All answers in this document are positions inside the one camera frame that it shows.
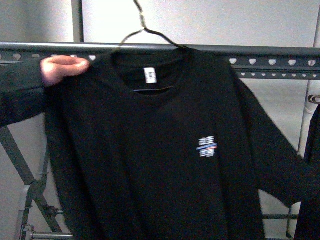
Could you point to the grey metal clothes rack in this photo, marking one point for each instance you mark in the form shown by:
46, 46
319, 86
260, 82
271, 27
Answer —
250, 62

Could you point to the black sleeved forearm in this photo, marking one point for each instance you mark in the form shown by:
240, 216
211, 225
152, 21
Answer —
22, 91

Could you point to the black garment at right edge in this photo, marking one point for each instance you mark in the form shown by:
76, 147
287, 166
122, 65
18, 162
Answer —
308, 223

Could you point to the black wire hanger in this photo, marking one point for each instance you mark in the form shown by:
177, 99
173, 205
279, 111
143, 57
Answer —
149, 72

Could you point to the person's left hand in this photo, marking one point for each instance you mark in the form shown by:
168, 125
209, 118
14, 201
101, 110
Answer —
55, 69

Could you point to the black t-shirt with logo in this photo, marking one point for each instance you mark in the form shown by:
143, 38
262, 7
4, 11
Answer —
182, 159

